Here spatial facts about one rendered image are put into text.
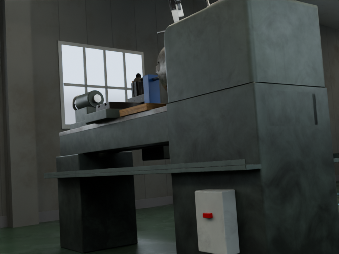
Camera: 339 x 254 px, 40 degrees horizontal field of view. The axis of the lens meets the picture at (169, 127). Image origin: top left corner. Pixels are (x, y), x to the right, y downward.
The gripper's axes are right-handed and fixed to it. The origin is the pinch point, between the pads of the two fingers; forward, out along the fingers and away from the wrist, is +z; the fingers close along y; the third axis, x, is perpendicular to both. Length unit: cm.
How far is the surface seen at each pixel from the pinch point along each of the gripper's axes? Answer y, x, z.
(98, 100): 93, 52, 29
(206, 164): -61, 18, 73
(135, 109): 12, 34, 43
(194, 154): -42, 18, 70
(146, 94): 27, 24, 36
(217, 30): -55, -3, 19
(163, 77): -7.2, 17.2, 30.3
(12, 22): 295, 120, -87
